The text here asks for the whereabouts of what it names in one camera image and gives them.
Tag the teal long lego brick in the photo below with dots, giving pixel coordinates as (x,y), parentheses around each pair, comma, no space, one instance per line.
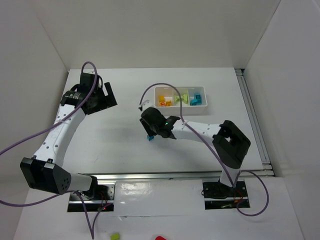
(195,102)

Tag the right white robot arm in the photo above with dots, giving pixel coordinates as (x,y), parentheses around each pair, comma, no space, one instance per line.
(225,141)

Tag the orange butterfly lego brick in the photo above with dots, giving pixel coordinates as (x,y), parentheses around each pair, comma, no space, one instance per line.
(162,104)

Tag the red object foreground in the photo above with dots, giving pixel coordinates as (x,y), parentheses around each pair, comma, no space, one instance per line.
(159,237)

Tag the white three-compartment tray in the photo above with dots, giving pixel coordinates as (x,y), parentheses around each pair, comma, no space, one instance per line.
(187,110)

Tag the lime green lego brick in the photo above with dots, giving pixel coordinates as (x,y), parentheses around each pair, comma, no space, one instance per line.
(185,98)
(177,100)

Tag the aluminium rail front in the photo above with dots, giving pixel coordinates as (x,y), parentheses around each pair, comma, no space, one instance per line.
(157,176)

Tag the green lego brick foreground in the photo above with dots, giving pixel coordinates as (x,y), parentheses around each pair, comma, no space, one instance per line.
(115,236)

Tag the yellow striped bee lego brick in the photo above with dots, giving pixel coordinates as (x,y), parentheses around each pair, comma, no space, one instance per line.
(168,103)

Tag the lime green lego brick bottom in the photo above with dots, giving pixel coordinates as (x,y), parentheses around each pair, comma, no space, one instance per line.
(177,100)

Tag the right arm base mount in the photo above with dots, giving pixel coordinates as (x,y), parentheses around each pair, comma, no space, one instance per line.
(219,197)

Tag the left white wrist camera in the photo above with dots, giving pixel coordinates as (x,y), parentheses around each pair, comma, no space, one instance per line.
(91,72)

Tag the teal frog lego brick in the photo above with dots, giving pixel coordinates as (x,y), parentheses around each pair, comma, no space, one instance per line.
(198,97)

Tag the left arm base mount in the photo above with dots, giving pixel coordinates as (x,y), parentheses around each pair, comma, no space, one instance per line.
(102,199)

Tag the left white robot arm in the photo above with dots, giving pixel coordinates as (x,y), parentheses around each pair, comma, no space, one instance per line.
(44,170)

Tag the small teal lego brick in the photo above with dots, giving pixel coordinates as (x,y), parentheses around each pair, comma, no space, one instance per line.
(150,138)

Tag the small orange lego brick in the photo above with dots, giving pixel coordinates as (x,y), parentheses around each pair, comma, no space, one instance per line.
(161,98)

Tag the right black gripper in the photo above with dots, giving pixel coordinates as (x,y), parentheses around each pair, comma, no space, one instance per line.
(145,127)

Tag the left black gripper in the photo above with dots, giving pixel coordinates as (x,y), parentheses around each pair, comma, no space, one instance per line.
(105,99)

